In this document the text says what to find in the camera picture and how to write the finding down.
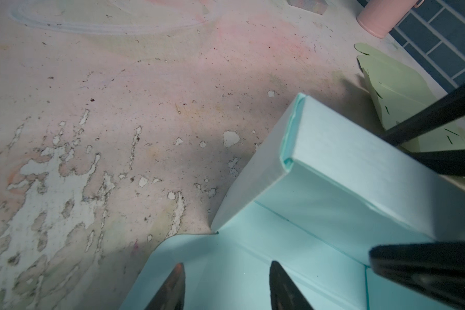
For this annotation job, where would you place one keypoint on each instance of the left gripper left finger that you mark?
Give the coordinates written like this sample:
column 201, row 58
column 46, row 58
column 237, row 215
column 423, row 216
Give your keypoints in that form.
column 171, row 294

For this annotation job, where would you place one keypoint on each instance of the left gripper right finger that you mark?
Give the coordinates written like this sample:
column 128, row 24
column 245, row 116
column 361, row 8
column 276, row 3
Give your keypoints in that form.
column 283, row 292

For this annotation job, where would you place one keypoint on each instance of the light blue paper box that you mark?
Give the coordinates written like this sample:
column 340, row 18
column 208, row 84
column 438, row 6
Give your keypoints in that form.
column 316, row 197

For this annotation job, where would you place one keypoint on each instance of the light green paper box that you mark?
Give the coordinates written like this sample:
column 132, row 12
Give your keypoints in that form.
column 430, row 130

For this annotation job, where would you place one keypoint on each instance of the pink pencil cup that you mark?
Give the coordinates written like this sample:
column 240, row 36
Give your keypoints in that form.
column 379, row 17

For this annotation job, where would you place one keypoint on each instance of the coloured marker pack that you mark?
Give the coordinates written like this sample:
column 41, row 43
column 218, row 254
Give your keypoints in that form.
column 315, row 6

